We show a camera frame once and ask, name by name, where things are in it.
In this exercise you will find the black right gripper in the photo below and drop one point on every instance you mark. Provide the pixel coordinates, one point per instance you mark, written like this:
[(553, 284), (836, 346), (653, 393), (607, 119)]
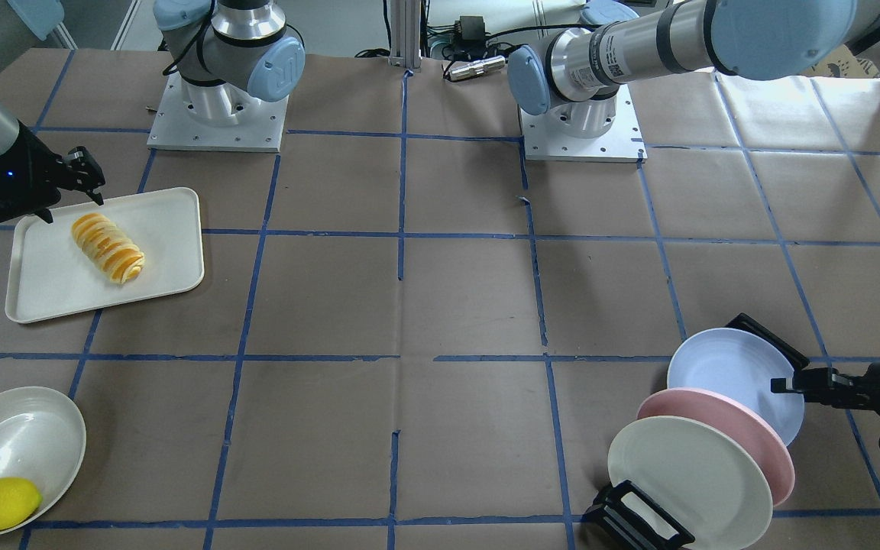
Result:
[(37, 169)]

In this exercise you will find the spiral orange bread roll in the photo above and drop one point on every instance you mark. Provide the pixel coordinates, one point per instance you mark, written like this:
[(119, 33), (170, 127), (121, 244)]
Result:
[(109, 249)]

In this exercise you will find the light blue plate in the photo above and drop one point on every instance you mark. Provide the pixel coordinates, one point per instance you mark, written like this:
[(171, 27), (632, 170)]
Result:
[(741, 366)]

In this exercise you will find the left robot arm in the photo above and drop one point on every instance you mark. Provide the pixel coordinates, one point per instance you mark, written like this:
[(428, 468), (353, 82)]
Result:
[(755, 40)]

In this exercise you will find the pink plate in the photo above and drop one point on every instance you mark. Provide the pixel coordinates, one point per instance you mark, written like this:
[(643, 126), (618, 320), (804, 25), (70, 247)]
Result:
[(733, 419)]

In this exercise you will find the cream white plate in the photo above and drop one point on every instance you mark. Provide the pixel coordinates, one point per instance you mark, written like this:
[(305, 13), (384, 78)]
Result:
[(698, 475)]

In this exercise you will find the black plate rack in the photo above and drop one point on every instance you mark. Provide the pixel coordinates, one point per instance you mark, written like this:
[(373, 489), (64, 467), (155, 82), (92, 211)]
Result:
[(629, 516)]

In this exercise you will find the white rectangular tray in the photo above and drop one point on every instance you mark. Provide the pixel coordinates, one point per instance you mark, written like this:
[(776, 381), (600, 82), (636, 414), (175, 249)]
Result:
[(50, 277)]

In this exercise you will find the shallow cream bowl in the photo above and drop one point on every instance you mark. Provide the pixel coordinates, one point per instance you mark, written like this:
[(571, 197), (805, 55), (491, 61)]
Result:
[(43, 441)]

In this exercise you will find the silver metal cylinder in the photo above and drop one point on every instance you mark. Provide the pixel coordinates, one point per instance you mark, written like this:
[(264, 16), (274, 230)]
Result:
[(474, 69)]

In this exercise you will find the black power adapter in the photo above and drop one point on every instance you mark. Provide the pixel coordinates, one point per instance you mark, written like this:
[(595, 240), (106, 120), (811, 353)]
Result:
[(470, 29)]

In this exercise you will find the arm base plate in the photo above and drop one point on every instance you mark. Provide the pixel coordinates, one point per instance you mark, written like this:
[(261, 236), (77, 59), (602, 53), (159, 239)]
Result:
[(219, 118), (603, 131)]

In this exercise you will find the aluminium frame post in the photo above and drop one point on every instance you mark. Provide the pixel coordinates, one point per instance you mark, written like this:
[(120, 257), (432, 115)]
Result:
[(405, 29)]

